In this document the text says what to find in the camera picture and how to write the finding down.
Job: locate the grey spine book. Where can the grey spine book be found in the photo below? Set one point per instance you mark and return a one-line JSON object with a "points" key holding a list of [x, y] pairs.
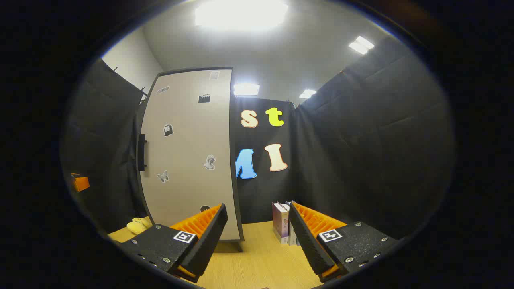
{"points": [[292, 237]]}

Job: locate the cream plush toy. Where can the cream plush toy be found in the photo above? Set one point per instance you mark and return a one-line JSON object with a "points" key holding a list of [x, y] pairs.
{"points": [[136, 226]]}

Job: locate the dark grey cabinet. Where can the dark grey cabinet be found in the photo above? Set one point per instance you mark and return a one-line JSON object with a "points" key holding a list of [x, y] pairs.
{"points": [[239, 228]]}

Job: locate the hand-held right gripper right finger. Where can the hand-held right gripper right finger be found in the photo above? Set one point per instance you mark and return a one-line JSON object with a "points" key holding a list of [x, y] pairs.
{"points": [[307, 241]]}

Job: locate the black backdrop cloth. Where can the black backdrop cloth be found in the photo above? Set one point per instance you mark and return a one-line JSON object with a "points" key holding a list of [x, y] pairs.
{"points": [[361, 140]]}

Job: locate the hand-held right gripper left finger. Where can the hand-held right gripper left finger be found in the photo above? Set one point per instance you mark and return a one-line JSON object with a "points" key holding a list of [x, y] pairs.
{"points": [[211, 241]]}

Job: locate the ceiling light panel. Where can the ceiling light panel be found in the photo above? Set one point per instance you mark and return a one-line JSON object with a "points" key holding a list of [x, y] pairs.
{"points": [[361, 45], [246, 89], [241, 14], [307, 94]]}

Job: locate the light grey cabinet door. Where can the light grey cabinet door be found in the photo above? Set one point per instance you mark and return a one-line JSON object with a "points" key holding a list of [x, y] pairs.
{"points": [[188, 132]]}

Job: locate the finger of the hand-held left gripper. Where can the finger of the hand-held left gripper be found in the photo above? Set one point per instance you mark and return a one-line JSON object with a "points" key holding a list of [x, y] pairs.
{"points": [[81, 183]]}

